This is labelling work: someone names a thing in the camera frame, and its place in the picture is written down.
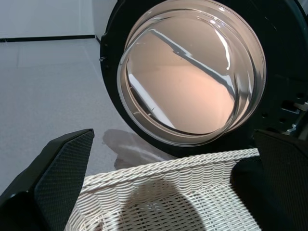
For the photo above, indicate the pale woven laundry basket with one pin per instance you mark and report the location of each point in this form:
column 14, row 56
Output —
column 168, row 173

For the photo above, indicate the round glass washer door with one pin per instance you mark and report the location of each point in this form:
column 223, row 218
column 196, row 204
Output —
column 192, row 84

